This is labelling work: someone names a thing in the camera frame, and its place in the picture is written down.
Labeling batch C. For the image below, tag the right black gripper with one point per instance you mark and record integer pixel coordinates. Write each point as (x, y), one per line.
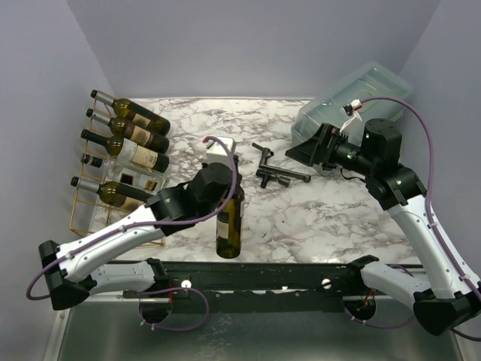
(325, 141)

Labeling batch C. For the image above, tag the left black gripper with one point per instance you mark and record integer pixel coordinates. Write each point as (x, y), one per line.
(206, 165)

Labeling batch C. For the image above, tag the clear square glass bottle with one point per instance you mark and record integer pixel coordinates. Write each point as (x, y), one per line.
(141, 178)

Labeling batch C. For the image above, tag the green wine bottle white label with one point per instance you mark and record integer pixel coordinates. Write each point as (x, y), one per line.
(128, 151)

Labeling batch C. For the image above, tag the green wine bottle brown label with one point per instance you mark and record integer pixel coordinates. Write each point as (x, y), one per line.
(127, 129)

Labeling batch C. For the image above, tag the green wine bottle silver neck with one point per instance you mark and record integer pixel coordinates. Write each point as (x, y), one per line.
(134, 112)

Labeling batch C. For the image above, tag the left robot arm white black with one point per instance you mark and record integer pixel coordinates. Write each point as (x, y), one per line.
(76, 270)

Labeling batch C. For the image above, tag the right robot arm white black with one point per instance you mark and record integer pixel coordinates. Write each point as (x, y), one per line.
(451, 294)

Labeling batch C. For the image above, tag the dark metal lever corkscrew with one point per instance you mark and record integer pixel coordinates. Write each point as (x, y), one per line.
(266, 154)

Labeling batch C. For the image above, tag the clear plastic storage box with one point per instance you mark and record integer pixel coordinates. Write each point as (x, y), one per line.
(372, 81)

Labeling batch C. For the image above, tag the black T-handle corkscrew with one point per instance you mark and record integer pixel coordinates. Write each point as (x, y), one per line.
(267, 176)

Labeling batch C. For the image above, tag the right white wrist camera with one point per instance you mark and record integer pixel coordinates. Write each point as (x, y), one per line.
(353, 116)

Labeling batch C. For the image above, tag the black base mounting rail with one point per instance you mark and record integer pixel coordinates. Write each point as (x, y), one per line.
(184, 287)

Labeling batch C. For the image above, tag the gold wire wine rack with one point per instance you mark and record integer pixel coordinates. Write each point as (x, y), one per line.
(89, 213)

